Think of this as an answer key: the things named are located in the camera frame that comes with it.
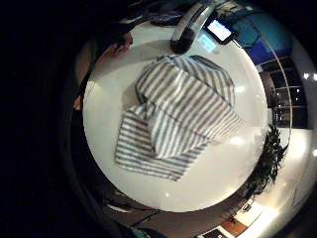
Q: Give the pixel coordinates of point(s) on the dark round bag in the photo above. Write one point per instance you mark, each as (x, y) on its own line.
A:
(166, 15)

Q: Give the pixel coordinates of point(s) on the phone with lit screen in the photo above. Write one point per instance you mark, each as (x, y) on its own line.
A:
(218, 30)

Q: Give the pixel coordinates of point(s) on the blue chair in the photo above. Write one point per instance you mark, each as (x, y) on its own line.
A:
(248, 30)

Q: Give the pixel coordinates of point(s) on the grey white striped cloth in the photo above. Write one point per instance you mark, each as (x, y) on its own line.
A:
(178, 112)

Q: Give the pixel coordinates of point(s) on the green potted plant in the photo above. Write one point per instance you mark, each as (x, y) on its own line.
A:
(269, 158)

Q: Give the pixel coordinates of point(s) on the white printed sheet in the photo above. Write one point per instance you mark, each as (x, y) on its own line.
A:
(249, 211)

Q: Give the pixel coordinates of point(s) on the orange floor mat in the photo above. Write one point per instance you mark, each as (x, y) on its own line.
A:
(233, 228)

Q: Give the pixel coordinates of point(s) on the dark window frame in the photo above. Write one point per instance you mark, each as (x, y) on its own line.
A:
(284, 94)

